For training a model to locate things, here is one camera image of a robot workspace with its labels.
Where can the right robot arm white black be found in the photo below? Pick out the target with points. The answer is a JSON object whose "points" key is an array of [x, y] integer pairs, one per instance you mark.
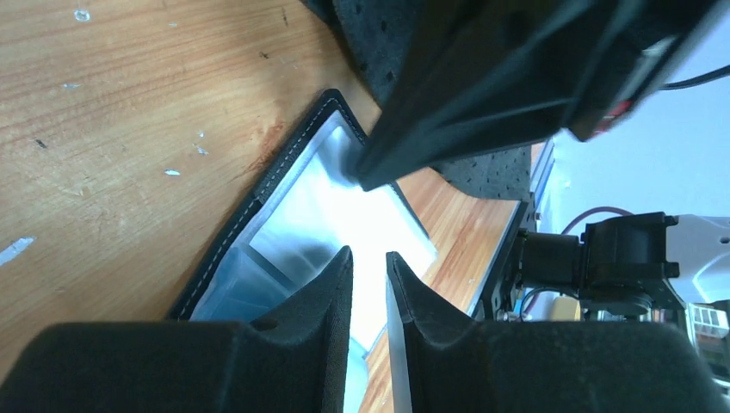
{"points": [[619, 265]]}

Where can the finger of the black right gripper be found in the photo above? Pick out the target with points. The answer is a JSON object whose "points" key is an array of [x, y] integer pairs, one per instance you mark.
{"points": [[485, 76]]}

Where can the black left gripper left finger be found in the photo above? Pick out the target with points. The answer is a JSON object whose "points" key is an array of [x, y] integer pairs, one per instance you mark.
{"points": [[292, 359]]}

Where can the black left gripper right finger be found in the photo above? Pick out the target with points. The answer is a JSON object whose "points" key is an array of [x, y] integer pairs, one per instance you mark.
{"points": [[443, 360]]}

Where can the black card holder wallet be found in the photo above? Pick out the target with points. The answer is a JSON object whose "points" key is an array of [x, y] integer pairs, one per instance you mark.
{"points": [[304, 208]]}

